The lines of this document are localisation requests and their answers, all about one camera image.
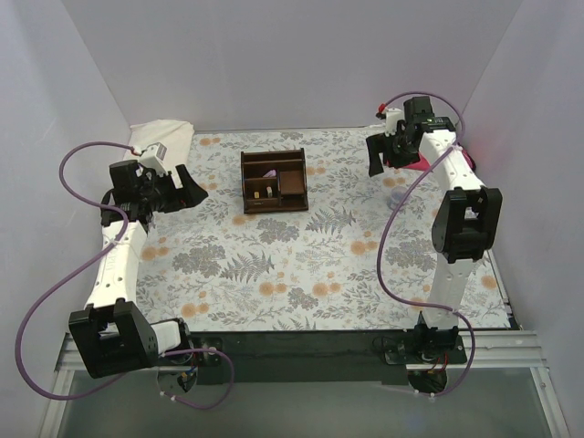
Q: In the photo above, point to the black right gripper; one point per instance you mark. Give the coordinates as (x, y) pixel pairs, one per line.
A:
(387, 145)

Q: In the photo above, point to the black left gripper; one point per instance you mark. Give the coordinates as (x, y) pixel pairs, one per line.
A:
(172, 193)

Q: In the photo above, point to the clear round pin box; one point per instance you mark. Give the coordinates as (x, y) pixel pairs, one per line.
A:
(396, 196)

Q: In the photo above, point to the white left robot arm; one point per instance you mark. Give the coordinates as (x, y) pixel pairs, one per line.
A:
(111, 334)

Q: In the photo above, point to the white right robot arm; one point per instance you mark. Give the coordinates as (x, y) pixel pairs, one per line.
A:
(463, 229)

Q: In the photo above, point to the red microfiber cloth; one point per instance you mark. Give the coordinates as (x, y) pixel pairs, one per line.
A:
(422, 165)

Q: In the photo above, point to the white folded cloth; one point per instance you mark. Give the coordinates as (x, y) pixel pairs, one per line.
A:
(175, 135)

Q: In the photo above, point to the brown wooden desk organizer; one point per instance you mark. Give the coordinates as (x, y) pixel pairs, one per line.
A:
(290, 186)

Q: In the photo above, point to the floral table mat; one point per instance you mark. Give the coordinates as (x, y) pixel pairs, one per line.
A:
(348, 262)

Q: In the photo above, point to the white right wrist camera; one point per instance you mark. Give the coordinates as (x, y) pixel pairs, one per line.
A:
(390, 117)

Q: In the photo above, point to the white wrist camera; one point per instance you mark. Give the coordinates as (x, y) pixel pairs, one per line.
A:
(390, 117)
(152, 157)

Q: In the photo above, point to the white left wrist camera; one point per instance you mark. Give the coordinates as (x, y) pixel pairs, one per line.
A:
(152, 157)

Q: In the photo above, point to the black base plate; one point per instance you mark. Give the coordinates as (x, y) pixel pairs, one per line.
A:
(319, 355)

